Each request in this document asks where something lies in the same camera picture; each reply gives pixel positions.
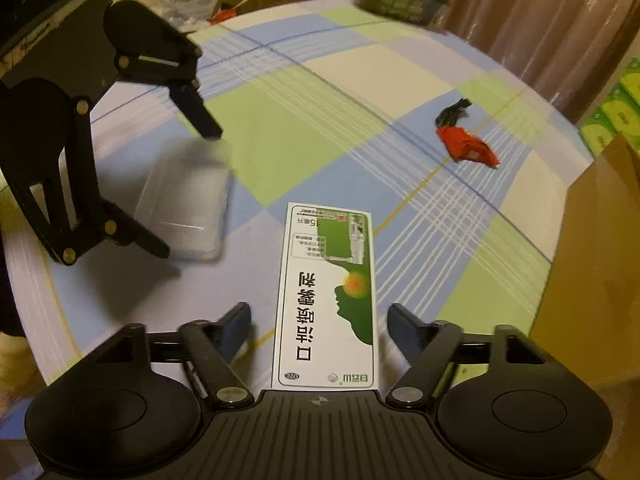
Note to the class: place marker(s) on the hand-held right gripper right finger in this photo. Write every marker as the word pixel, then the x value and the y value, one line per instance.
pixel 402 327

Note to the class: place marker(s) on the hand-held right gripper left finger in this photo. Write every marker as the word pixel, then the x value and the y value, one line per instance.
pixel 239 327

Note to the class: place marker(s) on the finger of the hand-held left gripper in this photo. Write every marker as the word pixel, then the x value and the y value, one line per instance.
pixel 145 242
pixel 202 115

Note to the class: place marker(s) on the clear plastic container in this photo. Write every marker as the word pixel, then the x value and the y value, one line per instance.
pixel 185 200

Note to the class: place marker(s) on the green medicine box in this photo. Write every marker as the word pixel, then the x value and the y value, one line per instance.
pixel 325 300

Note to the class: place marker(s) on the large cardboard box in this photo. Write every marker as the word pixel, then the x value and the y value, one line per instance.
pixel 590 270

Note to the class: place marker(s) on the checked tablecloth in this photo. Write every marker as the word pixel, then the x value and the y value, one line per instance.
pixel 350 110

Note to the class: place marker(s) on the red packet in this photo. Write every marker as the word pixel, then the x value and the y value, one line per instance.
pixel 467 146

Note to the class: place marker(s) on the stack of green tissue packets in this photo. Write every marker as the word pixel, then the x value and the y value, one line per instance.
pixel 612 110

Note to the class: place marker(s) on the beige curtain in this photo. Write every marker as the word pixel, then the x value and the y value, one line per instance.
pixel 540 25

